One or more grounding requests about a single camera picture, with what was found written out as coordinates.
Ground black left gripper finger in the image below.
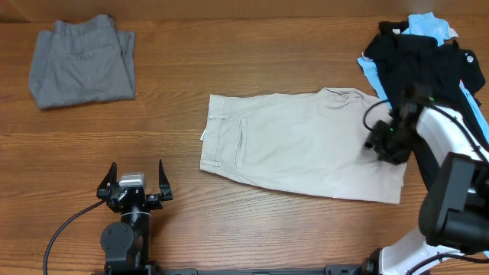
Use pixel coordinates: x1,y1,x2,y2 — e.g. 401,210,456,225
98,162,117,189
158,159,171,191

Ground beige shorts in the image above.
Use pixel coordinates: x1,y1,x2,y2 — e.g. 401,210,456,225
200,88,406,204

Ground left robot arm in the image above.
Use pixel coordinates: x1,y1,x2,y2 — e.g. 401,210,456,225
96,162,173,274

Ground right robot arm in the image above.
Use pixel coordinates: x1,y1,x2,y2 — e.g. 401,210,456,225
352,102,488,274

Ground black shirt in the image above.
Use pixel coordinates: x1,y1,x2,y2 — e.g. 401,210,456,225
358,21,488,187

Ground light blue shirt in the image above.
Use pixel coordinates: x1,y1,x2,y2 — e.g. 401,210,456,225
358,12,488,144

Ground folded grey shorts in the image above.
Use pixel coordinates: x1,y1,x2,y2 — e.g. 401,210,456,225
28,15,136,109

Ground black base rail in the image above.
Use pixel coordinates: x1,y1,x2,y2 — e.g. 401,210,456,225
91,264,431,275

